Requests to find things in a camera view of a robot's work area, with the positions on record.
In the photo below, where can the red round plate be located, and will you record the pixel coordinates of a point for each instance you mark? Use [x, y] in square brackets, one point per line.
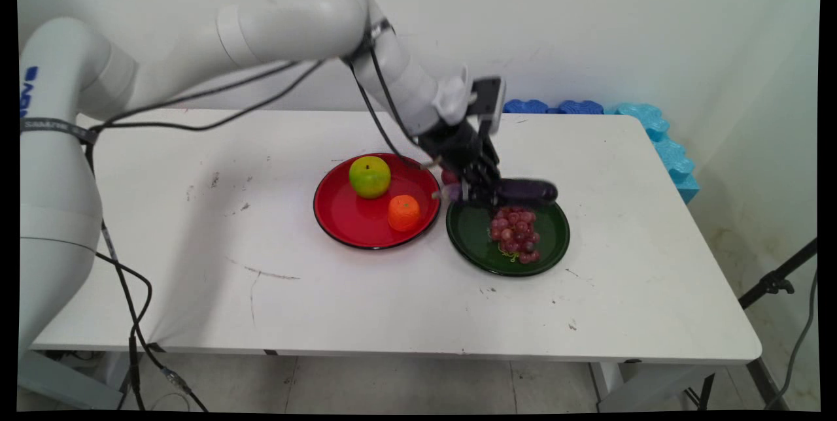
[366, 221]

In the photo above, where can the dark blue foam mat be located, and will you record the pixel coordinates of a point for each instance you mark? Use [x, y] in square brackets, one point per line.
[556, 107]

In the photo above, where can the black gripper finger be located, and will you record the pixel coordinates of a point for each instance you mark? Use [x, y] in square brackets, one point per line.
[494, 169]
[477, 191]

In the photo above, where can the light blue foam mat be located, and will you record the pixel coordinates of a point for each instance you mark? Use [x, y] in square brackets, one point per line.
[670, 153]

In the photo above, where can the orange tangerine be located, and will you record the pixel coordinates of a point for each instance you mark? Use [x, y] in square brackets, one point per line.
[404, 213]

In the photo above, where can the dark red round fruit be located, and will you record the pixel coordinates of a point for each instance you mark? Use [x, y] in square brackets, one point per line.
[448, 178]

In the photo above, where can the purple eggplant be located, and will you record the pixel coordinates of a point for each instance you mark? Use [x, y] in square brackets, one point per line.
[526, 191]

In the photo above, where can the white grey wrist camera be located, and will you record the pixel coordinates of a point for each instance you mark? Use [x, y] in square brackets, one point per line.
[489, 104]

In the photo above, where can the white table leg frame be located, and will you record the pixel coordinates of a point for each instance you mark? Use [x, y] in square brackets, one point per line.
[628, 385]

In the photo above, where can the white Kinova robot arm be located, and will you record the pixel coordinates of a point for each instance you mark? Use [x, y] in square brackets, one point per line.
[294, 22]

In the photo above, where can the dark green round plate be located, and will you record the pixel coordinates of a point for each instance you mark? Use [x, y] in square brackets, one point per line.
[474, 241]

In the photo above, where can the black tripod stand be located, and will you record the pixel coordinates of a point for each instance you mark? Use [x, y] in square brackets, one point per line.
[775, 284]

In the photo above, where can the white folding table leg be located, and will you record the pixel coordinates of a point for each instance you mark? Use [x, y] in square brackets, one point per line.
[118, 372]

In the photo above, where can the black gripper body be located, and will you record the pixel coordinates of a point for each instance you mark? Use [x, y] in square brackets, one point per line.
[461, 146]

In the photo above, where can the red grape bunch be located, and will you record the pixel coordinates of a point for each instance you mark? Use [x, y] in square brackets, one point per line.
[516, 235]

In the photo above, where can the green apple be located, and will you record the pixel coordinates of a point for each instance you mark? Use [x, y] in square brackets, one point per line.
[370, 176]

